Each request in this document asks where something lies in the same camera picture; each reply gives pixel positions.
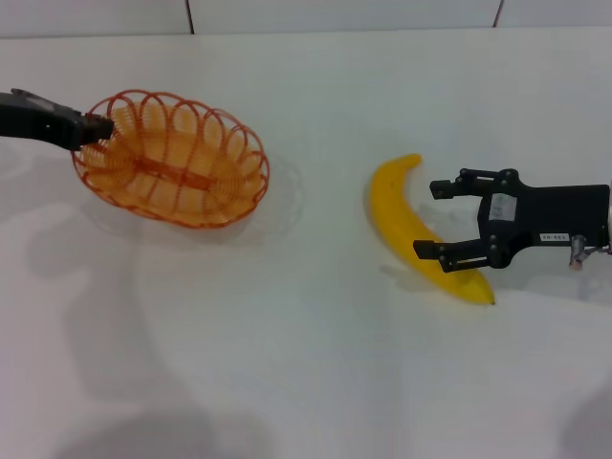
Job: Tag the yellow banana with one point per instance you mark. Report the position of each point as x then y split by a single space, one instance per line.
394 205

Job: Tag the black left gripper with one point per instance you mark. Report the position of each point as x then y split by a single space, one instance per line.
33 119

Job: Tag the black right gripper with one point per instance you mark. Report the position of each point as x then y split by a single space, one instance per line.
554 212

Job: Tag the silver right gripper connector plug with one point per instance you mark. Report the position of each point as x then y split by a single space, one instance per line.
577 251

